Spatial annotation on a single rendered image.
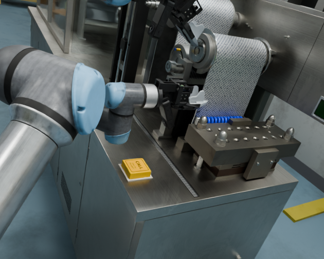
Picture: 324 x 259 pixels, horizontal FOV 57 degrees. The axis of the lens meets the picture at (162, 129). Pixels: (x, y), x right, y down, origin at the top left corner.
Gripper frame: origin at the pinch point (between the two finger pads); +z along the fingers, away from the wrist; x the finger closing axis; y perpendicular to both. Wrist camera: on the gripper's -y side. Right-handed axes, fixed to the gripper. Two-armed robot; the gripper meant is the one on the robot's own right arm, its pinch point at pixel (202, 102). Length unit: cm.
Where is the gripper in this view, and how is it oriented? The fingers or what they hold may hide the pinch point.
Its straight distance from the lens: 105.0
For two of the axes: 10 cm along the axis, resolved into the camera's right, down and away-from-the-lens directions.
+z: 8.7, -0.4, 5.0
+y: 2.3, -8.6, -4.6
